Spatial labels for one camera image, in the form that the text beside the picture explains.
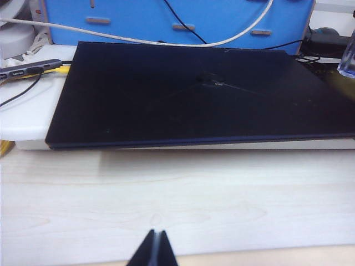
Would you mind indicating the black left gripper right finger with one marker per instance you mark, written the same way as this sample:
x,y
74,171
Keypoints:
x,y
165,252

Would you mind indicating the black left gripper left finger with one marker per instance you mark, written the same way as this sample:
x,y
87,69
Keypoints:
x,y
145,252

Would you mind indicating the black closed laptop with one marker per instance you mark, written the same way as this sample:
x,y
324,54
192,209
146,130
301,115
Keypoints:
x,y
180,110

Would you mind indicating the clear mineral water bottle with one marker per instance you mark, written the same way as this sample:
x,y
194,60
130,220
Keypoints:
x,y
348,63

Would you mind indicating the white desktop riser board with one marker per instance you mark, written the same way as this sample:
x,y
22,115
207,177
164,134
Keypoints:
x,y
27,116

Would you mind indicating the grey usb hub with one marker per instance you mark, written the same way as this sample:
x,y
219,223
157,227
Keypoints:
x,y
16,72

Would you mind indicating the crumpled white paper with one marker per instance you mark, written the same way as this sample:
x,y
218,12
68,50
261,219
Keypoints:
x,y
36,45

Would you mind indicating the blue wooden monitor riser box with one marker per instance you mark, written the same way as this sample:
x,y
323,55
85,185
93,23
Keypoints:
x,y
138,16

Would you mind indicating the black green-edged mouse pad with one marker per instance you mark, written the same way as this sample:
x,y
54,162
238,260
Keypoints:
x,y
327,74

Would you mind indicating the white desk fan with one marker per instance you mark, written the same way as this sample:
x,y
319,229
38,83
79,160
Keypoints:
x,y
14,41

